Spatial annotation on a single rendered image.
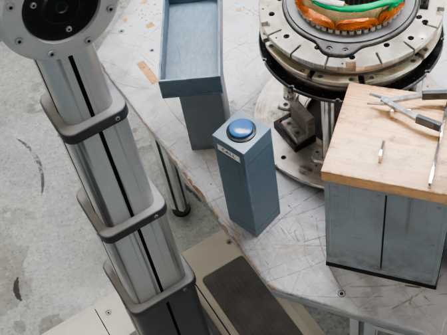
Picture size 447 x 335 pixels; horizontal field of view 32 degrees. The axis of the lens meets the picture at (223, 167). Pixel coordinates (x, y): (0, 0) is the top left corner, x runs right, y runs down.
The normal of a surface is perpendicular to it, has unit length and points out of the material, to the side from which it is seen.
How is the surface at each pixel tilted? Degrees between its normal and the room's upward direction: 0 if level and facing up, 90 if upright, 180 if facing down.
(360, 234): 90
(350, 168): 0
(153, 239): 90
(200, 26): 0
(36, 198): 0
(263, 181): 90
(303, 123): 90
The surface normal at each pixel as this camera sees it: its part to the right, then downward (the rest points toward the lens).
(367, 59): -0.12, -0.61
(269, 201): 0.74, 0.47
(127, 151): 0.51, 0.64
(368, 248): -0.32, 0.77
